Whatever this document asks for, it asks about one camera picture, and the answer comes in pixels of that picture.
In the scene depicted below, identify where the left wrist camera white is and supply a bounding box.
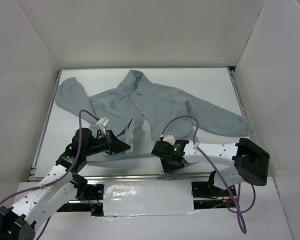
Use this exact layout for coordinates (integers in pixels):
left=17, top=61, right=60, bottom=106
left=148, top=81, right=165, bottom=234
left=95, top=116, right=109, bottom=132

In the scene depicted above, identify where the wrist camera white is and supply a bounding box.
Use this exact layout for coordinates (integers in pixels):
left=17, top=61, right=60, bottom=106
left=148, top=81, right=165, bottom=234
left=160, top=134, right=175, bottom=145
left=95, top=116, right=109, bottom=132

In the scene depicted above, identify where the grey zip-up jacket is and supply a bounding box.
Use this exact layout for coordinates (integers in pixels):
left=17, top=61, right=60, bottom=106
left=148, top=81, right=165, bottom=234
left=54, top=69, right=250, bottom=163

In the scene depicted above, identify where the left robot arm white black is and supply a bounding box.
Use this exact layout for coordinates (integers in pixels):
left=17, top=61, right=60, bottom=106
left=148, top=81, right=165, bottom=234
left=0, top=128, right=130, bottom=240

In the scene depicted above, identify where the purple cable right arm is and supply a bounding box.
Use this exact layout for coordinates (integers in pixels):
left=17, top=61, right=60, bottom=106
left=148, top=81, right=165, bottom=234
left=161, top=115, right=256, bottom=235

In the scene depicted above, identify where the white foil-taped panel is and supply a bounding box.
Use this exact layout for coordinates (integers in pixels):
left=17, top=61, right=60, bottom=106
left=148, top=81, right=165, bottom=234
left=103, top=180, right=196, bottom=217

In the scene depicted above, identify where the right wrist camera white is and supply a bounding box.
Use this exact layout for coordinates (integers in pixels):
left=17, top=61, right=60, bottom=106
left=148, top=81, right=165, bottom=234
left=160, top=134, right=175, bottom=145

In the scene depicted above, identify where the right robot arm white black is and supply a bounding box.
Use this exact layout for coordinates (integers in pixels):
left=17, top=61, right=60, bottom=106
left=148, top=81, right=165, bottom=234
left=151, top=135, right=270, bottom=196

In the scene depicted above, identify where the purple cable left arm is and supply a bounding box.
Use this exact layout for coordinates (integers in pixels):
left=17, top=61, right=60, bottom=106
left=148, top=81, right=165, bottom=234
left=0, top=109, right=101, bottom=238

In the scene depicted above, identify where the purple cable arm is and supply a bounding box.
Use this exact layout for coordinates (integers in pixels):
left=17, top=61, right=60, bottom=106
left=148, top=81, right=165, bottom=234
left=0, top=109, right=101, bottom=238
left=161, top=115, right=256, bottom=235

